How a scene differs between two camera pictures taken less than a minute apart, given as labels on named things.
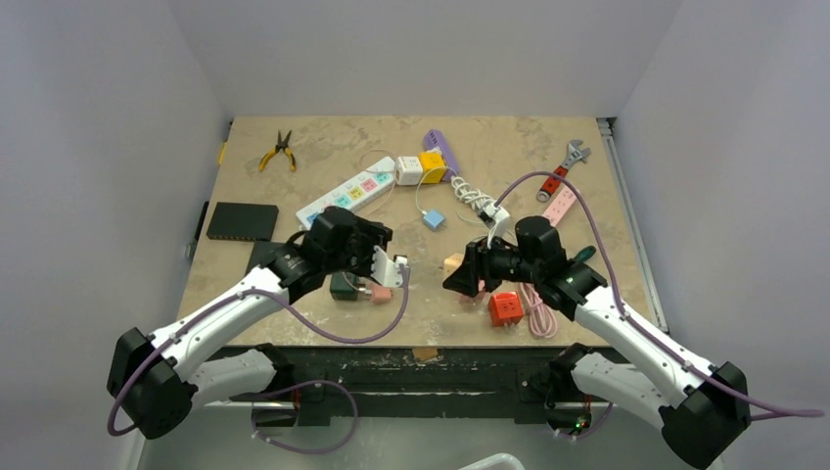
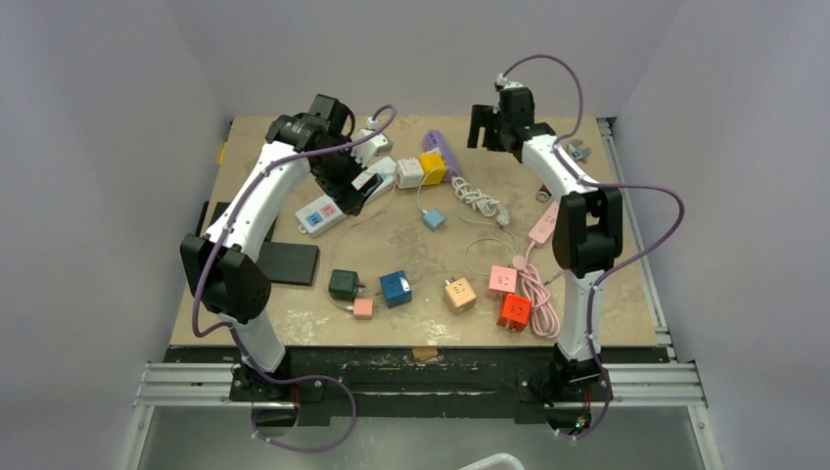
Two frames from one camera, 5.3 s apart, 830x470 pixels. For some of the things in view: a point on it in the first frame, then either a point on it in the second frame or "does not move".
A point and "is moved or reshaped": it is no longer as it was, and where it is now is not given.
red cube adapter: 505,308 is moved or reshaped
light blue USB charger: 434,219 does not move
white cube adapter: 409,170 does not move
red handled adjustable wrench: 574,155 does not move
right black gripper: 484,262 to 491,129
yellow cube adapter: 430,161 does not move
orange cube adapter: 452,262 to 459,297
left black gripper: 371,235 to 345,193
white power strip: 379,180 does not move
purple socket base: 436,138 does not move
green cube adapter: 341,288 does not move
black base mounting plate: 421,382 does not move
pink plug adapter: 479,300 is moved or reshaped
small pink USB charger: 380,295 to 363,308
